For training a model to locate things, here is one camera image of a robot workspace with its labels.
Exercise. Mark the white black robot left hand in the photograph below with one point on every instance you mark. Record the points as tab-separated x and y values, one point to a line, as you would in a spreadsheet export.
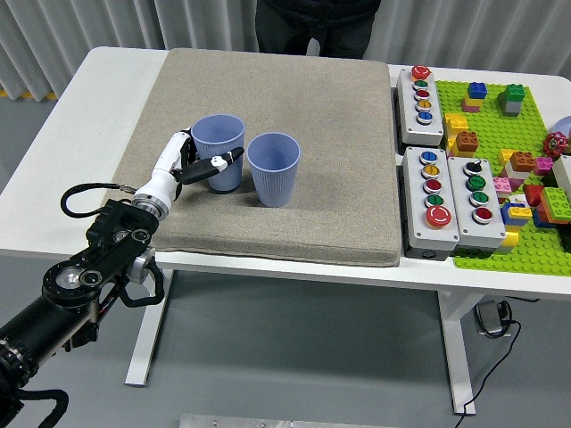
160	180

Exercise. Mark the blue ribbed plastic cup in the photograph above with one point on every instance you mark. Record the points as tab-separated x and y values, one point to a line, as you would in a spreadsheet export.
218	134
272	183

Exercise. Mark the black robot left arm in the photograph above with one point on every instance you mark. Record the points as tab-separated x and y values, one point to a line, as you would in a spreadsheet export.
71	285

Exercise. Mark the yellow floor tape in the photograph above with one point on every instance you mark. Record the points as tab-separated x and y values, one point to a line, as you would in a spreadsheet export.
40	95

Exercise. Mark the grey-brown fabric mat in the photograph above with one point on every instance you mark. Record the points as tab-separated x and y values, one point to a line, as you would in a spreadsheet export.
312	200

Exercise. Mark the white pleated curtain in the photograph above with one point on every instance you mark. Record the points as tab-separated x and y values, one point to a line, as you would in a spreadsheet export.
89	22

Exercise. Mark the white table leg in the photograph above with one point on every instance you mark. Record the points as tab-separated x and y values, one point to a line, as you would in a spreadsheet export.
137	370
459	356

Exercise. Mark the person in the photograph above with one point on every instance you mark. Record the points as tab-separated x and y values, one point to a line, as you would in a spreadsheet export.
285	31

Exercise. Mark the grey five-button control box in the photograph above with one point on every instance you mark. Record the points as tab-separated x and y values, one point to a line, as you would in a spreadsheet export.
412	111
417	200

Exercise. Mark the yellow toy brick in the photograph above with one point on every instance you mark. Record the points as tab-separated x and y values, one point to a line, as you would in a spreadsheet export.
455	122
505	157
511	236

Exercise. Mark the orange toy brick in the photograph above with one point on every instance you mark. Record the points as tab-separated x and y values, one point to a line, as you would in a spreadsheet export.
523	160
467	142

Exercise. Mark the pink toy brick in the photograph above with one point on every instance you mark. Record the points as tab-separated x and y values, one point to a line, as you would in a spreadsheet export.
502	185
470	108

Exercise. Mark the blue toy brick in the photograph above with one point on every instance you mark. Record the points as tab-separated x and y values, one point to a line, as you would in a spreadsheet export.
477	90
506	218

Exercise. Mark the green studded baseplate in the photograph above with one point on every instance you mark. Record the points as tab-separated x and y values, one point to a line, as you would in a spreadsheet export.
495	129

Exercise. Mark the grey power adapter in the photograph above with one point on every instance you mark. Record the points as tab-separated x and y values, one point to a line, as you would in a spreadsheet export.
488	318

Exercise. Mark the white toy brick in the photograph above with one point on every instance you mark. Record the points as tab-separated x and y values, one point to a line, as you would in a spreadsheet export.
517	175

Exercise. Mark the grey toy brick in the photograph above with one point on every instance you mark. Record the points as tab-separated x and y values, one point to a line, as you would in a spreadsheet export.
513	109

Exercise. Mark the green toy brick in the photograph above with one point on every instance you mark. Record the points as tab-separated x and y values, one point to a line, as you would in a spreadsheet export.
513	93
555	203

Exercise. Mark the red toy brick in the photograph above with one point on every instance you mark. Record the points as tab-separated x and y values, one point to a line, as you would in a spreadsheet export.
533	195

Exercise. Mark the magenta toy brick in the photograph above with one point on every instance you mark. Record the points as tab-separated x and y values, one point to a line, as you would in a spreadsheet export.
543	166

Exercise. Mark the red valve handwheel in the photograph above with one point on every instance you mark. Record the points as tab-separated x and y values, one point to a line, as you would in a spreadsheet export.
554	145

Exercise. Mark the white box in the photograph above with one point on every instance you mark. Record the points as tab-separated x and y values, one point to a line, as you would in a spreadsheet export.
564	176

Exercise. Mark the lavender bowl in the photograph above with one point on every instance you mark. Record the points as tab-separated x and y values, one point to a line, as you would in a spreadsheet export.
564	127

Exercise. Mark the grey selector switch control box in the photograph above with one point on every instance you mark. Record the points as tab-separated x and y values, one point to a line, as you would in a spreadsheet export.
461	200

